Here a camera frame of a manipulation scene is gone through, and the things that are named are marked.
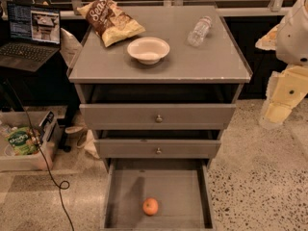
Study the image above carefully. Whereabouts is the beige shoe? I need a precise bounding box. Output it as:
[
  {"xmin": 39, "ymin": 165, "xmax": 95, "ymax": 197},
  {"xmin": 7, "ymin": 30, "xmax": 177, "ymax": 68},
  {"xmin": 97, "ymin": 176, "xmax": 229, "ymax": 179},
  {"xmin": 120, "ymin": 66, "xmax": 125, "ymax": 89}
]
[{"xmin": 64, "ymin": 125, "xmax": 84, "ymax": 135}]

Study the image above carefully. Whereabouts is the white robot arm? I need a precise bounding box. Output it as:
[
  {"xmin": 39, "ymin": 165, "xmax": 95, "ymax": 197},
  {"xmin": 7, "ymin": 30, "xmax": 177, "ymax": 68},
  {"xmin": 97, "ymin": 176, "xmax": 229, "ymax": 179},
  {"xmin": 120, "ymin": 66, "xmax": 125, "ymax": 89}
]
[{"xmin": 255, "ymin": 0, "xmax": 308, "ymax": 129}]

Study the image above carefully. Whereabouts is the grey drawer cabinet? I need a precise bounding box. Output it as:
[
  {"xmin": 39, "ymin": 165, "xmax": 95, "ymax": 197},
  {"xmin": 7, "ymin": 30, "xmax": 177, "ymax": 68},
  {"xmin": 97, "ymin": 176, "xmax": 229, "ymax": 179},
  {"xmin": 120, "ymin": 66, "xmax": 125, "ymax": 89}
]
[{"xmin": 66, "ymin": 5, "xmax": 254, "ymax": 231}]

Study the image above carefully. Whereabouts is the grey top drawer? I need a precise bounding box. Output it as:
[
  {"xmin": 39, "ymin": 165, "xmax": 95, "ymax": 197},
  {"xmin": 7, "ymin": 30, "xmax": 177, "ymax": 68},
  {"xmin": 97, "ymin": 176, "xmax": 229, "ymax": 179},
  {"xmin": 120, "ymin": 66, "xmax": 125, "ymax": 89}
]
[{"xmin": 80, "ymin": 104, "xmax": 236, "ymax": 130}]

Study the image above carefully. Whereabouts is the orange fruit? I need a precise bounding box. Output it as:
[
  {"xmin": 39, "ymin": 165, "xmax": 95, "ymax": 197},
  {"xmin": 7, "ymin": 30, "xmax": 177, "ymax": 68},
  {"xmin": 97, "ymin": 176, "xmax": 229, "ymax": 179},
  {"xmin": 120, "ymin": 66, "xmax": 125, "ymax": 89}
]
[{"xmin": 142, "ymin": 197, "xmax": 159, "ymax": 216}]

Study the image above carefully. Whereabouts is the yellow brown chip bag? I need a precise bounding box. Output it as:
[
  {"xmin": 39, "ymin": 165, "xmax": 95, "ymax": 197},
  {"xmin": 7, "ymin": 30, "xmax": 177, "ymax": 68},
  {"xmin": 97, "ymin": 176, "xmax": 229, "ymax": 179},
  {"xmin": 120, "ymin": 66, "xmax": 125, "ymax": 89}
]
[{"xmin": 77, "ymin": 0, "xmax": 145, "ymax": 47}]

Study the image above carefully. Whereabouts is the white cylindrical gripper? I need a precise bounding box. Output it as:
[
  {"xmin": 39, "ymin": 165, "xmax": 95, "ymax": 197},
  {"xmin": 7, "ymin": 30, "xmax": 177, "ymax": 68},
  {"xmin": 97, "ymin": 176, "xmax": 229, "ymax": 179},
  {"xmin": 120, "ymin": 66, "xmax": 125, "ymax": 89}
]
[{"xmin": 255, "ymin": 26, "xmax": 308, "ymax": 129}]

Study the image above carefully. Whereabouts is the black cable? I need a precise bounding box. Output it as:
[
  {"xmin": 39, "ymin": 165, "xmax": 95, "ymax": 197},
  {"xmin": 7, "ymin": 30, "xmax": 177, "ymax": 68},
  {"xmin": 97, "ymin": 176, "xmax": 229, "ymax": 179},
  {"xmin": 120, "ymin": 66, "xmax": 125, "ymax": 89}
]
[{"xmin": 2, "ymin": 79, "xmax": 76, "ymax": 231}]

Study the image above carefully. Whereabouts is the green snack bag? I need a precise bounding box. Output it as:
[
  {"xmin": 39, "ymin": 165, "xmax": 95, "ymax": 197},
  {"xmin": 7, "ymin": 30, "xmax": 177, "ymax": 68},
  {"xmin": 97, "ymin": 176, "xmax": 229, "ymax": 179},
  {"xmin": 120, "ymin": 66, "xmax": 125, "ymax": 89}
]
[{"xmin": 6, "ymin": 127, "xmax": 39, "ymax": 156}]

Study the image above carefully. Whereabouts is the clear plastic storage bin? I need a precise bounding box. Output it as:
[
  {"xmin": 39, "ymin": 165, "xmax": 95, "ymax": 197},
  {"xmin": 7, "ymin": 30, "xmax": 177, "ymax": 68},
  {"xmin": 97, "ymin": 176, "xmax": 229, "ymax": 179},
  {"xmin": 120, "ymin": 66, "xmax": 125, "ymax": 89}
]
[{"xmin": 0, "ymin": 111, "xmax": 63, "ymax": 171}]

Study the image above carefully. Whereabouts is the grey middle drawer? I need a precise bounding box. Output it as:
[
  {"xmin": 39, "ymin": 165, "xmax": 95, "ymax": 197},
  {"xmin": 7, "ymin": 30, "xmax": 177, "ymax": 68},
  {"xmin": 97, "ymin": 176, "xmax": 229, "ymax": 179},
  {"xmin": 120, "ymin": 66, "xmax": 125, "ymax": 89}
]
[{"xmin": 94, "ymin": 139, "xmax": 220, "ymax": 159}]

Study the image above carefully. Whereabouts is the grey open bottom drawer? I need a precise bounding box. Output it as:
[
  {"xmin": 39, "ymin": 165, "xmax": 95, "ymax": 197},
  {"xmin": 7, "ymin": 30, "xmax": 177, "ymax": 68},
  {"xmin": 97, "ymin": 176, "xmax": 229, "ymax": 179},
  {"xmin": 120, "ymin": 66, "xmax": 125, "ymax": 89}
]
[{"xmin": 101, "ymin": 159, "xmax": 217, "ymax": 231}]

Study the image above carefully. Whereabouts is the black open laptop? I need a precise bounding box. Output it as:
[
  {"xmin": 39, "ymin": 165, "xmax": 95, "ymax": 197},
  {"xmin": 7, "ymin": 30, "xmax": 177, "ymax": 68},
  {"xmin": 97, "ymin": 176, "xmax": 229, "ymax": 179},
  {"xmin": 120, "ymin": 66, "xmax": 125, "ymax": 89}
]
[{"xmin": 0, "ymin": 1, "xmax": 61, "ymax": 72}]

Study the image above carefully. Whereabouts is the white paper bag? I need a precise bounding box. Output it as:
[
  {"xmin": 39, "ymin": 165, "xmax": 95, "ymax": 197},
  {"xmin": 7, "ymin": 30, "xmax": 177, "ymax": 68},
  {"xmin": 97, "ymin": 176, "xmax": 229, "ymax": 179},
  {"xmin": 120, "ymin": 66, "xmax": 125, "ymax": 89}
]
[{"xmin": 60, "ymin": 28, "xmax": 82, "ymax": 68}]

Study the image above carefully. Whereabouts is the white bowl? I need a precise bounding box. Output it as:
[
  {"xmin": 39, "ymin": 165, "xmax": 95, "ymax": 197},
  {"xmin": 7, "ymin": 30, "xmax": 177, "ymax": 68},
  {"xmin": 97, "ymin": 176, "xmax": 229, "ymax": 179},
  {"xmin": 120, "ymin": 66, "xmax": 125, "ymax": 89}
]
[{"xmin": 127, "ymin": 37, "xmax": 170, "ymax": 64}]

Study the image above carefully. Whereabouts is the clear plastic water bottle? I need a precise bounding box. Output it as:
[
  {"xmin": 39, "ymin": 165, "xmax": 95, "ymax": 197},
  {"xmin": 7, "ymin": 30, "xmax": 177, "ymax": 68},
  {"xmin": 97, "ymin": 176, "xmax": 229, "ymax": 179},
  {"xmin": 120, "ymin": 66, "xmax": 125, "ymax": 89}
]
[{"xmin": 187, "ymin": 16, "xmax": 212, "ymax": 47}]

